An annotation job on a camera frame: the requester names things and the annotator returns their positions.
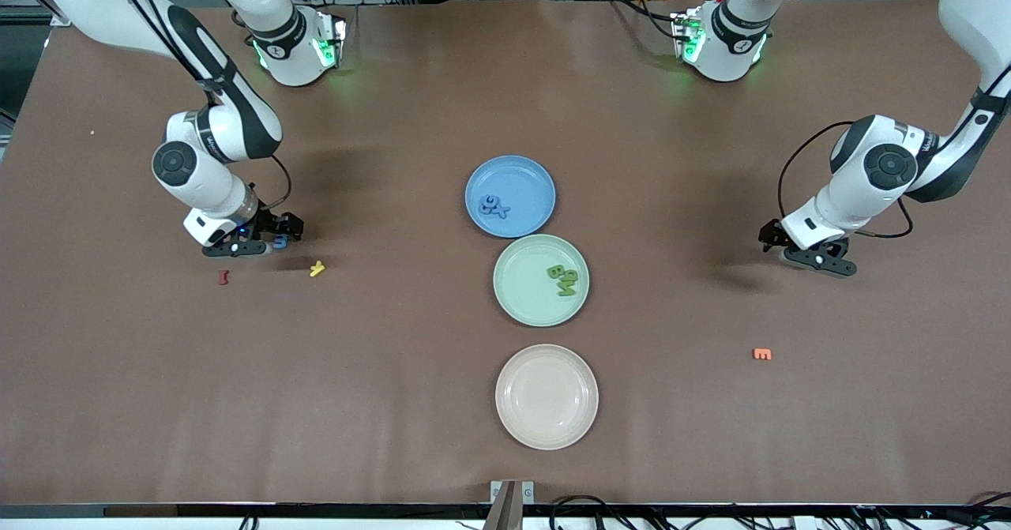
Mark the green plate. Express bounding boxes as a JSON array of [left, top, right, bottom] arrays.
[[493, 234, 591, 328]]

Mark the blue plate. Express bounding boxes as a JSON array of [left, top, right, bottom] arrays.
[[464, 155, 557, 239]]

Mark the beige plate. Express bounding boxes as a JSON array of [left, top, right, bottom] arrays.
[[495, 344, 599, 451]]

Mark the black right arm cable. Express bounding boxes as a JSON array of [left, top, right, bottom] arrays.
[[103, 0, 293, 211]]

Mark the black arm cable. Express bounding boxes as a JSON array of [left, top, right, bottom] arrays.
[[777, 121, 915, 240], [103, 0, 293, 211]]

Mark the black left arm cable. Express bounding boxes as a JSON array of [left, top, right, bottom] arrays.
[[777, 121, 915, 240]]

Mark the black looped floor cable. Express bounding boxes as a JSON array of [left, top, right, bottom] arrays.
[[549, 495, 633, 530]]

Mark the metal table bracket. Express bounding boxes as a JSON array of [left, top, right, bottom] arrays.
[[490, 480, 536, 507]]

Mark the grey metal post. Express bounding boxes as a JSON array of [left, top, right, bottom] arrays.
[[482, 480, 524, 530]]

